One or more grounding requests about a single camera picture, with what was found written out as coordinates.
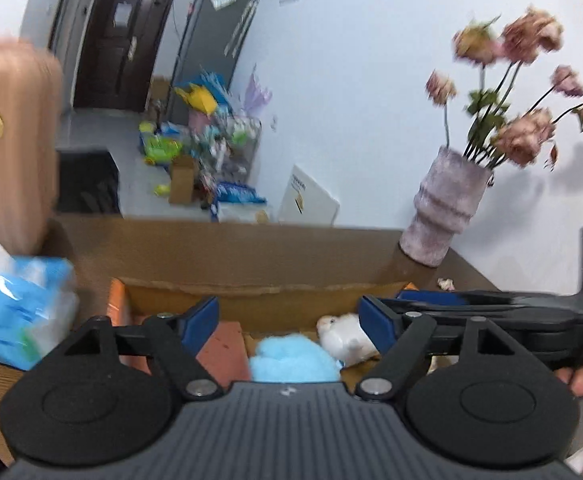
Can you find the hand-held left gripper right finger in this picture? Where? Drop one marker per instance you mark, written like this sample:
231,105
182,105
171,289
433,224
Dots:
377,321

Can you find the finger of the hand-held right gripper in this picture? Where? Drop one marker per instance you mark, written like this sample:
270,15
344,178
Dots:
541,340
496,302

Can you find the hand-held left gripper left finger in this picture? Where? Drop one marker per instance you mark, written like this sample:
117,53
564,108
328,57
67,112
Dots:
201,319

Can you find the white plush toy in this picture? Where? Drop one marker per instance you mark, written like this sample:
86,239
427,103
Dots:
341,335

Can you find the salmon pink block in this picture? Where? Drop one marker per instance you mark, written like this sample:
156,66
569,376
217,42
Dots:
224,352

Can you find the red cardboard box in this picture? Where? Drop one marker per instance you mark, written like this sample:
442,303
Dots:
251,250

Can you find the pale blue soft plush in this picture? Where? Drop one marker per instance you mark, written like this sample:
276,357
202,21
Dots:
291,360

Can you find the dried pink petal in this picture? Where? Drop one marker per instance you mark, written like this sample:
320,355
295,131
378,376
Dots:
446,284

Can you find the pink textured vase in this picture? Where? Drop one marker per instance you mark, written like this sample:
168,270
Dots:
446,205

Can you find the pile of blue packets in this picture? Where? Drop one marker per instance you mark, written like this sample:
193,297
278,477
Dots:
239,197

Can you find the small cardboard carton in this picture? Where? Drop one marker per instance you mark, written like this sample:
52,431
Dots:
182,182

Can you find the white flat carton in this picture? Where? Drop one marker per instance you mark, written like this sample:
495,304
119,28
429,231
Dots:
309,197

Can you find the dried pink roses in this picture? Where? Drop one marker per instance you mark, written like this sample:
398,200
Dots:
521,135

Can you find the rack of bottles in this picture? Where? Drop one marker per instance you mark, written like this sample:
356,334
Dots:
229,147

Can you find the black stool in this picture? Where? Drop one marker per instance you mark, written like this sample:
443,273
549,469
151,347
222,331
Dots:
89,185

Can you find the green yellow packet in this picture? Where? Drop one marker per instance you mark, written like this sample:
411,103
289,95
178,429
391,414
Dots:
160,146

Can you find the blue tissue pack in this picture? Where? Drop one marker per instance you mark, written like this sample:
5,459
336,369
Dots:
16,305

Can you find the yellow plastic bag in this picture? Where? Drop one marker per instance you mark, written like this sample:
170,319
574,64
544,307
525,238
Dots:
199,99

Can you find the brown cardboard box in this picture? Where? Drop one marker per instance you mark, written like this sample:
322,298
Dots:
160,92

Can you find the purple plastic decor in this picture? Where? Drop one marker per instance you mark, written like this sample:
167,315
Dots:
257,95

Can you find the blue plastic bag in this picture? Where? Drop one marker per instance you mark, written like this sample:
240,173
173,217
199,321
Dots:
214,82

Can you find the pink ribbed suitcase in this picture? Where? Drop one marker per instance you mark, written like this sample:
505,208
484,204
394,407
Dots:
11,160

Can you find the grey refrigerator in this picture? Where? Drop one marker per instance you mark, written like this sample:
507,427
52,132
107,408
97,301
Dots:
206,55

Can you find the dark brown entrance door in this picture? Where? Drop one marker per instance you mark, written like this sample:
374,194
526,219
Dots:
121,45

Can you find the white folded umbrella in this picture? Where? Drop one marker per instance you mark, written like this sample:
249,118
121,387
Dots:
241,22

